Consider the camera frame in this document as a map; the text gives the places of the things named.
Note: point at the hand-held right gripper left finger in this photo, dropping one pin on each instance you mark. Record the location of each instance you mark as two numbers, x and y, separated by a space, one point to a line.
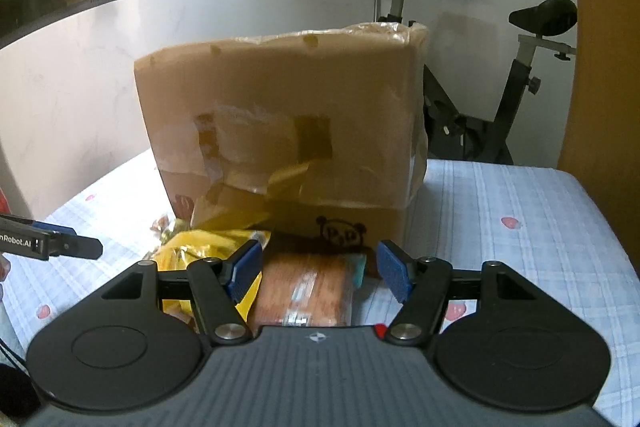
245 271

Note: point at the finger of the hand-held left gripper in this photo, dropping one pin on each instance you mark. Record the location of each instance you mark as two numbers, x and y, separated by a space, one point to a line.
75 246
55 228

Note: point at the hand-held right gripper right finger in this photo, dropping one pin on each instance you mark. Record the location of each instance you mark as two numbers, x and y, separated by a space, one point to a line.
395 271

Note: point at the yellow snack bag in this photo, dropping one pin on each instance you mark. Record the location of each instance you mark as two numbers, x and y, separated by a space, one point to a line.
200 244

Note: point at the orange snack packet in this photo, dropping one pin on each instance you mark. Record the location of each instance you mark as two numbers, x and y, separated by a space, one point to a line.
305 287

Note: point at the brown cardboard box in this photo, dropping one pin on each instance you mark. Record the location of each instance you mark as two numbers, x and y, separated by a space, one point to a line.
350 132

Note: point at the olive green snack packet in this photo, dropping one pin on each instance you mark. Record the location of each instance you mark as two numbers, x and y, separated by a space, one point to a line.
161 232

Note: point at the black exercise bike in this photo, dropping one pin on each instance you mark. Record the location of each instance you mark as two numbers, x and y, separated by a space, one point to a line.
500 117

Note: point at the wooden door panel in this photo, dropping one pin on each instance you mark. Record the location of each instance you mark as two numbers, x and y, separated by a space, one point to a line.
605 82

